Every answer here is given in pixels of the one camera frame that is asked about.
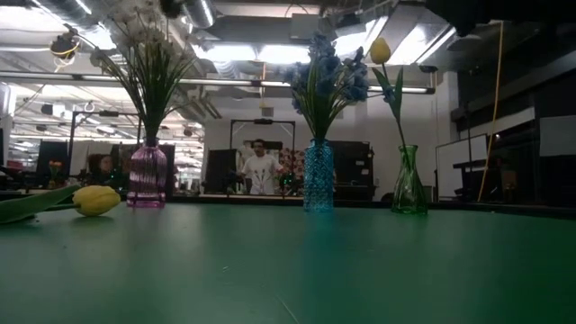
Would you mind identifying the yellow artificial tulip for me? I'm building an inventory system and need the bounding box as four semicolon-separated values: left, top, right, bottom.
368;36;413;181
0;184;122;225

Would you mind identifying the purple ribbed glass vase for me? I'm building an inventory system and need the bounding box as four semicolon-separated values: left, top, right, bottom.
125;137;168;209

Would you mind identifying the blue textured glass vase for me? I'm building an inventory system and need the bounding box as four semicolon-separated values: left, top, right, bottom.
302;138;336;212

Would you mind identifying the green glass vase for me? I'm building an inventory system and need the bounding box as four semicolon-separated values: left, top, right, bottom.
390;143;428;215

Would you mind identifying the long tube light fixture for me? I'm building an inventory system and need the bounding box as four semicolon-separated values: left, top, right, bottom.
170;76;437;95

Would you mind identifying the black panel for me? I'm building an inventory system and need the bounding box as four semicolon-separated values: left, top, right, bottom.
204;148;239;194

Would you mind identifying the seated person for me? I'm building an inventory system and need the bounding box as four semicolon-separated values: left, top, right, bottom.
87;153;125;190

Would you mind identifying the black monitor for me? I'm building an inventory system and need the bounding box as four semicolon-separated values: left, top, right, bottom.
34;139;69;186

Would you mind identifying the red patterned board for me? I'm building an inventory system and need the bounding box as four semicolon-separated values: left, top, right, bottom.
278;148;307;190

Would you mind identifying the black cabinet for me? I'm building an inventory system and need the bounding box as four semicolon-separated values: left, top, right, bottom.
332;139;375;199

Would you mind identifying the green table mat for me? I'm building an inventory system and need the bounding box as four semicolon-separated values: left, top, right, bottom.
0;200;576;324

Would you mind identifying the whiteboard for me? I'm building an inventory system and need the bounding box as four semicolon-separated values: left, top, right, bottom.
435;133;491;200

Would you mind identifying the silver ceiling duct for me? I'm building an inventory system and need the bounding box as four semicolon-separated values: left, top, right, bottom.
182;0;218;29

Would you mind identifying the black ceiling camera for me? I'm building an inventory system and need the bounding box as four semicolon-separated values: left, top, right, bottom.
48;34;82;59

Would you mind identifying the black station frame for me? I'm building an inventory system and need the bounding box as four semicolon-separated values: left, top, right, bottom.
67;110;144;157
229;118;297;149

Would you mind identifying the yellow power cable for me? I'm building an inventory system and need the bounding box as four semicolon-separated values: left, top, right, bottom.
476;20;509;203

